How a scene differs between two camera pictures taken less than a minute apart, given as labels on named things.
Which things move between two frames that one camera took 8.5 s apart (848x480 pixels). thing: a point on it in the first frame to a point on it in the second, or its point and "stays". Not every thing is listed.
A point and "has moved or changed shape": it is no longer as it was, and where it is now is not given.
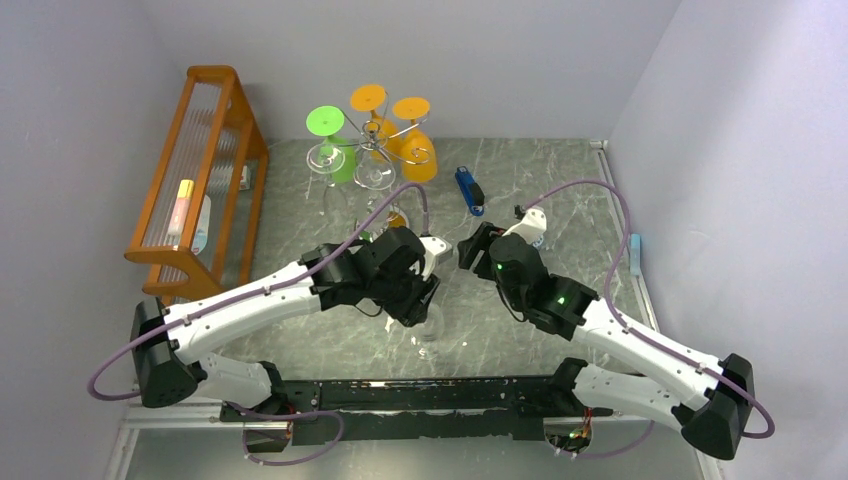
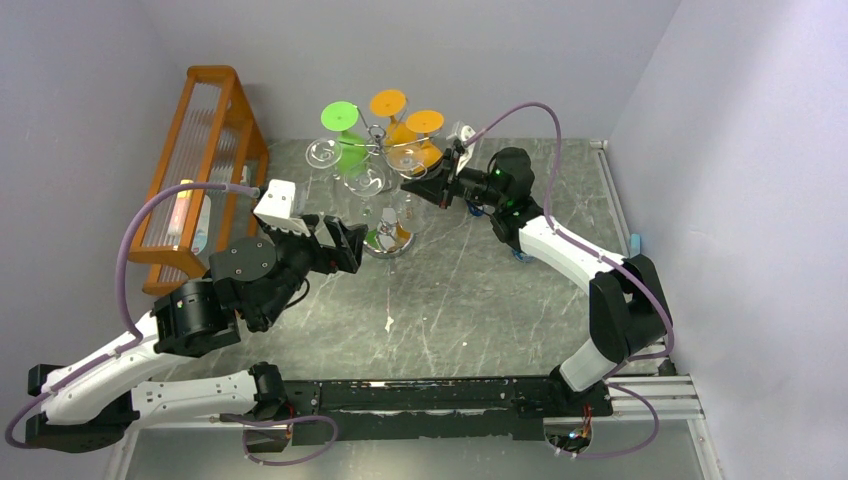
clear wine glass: (374, 178) has moved or changed shape
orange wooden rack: (204, 212) stays
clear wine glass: (425, 339) to (410, 161)
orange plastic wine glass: (385, 144) to (390, 103)
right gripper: (475, 245) to (449, 180)
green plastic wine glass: (337, 154) has moved or changed shape
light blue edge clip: (635, 254) stays
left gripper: (415, 310) to (345, 258)
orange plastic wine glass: (419, 161) has moved or changed shape
